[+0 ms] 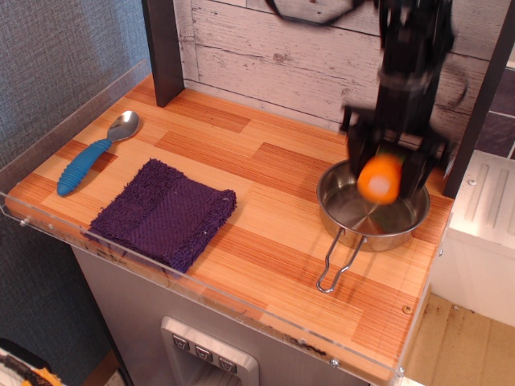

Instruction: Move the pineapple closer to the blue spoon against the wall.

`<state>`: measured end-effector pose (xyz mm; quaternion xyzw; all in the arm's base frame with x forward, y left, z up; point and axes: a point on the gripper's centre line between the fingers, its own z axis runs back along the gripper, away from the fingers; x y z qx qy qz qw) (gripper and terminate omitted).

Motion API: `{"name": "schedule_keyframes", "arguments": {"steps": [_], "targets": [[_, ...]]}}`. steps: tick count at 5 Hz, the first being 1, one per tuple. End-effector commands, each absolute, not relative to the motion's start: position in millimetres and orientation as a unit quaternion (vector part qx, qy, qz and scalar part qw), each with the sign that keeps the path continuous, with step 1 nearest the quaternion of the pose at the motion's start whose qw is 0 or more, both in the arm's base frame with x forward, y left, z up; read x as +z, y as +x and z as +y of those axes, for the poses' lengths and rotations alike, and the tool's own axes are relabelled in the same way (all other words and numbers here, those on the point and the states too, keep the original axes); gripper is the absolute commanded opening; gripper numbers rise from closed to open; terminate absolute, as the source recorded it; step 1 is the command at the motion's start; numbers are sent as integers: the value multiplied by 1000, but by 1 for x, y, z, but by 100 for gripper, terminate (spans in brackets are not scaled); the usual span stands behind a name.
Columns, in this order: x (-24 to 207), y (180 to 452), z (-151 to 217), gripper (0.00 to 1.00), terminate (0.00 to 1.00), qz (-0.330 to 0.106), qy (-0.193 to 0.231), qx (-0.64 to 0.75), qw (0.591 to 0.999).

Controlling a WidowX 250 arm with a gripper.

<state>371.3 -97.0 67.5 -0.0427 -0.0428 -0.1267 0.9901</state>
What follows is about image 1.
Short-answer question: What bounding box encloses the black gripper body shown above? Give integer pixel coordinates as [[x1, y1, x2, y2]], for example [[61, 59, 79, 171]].
[[340, 78, 458, 178]]

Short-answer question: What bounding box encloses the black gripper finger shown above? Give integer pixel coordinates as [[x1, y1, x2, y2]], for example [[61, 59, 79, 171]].
[[348, 126, 381, 175], [399, 151, 437, 199]]

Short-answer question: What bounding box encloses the orange toy pineapple green top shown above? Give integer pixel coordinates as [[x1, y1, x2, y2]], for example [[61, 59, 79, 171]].
[[356, 152, 403, 205]]

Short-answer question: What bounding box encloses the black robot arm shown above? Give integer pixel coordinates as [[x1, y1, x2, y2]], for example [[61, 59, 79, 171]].
[[340, 1, 455, 199]]

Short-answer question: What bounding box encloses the small steel pan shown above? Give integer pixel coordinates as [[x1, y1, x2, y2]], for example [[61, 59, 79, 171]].
[[316, 161, 431, 294]]

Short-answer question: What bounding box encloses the white cabinet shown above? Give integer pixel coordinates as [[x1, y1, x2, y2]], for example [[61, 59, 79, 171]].
[[430, 151, 514, 326]]

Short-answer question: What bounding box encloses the purple folded towel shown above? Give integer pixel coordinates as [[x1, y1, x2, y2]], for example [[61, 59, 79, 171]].
[[89, 159, 237, 273]]

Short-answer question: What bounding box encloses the silver dispenser panel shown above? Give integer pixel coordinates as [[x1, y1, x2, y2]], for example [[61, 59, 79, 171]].
[[160, 316, 260, 385]]

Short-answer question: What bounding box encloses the orange and black object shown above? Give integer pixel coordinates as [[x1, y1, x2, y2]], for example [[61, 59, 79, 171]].
[[1, 354, 63, 385]]

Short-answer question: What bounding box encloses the dark right wooden post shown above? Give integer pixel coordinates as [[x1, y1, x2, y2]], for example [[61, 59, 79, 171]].
[[443, 1, 514, 199]]

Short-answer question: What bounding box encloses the dark wooden post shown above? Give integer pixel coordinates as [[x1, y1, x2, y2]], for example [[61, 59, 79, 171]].
[[142, 0, 184, 107], [443, 1, 514, 199]]

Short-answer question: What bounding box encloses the black cable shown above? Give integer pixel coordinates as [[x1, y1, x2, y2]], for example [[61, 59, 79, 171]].
[[263, 0, 470, 109]]

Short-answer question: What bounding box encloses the blue handled metal spoon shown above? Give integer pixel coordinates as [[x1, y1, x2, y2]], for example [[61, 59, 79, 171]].
[[56, 111, 140, 196]]

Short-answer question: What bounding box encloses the dark left wooden post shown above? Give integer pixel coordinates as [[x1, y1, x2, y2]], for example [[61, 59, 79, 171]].
[[142, 0, 184, 107]]

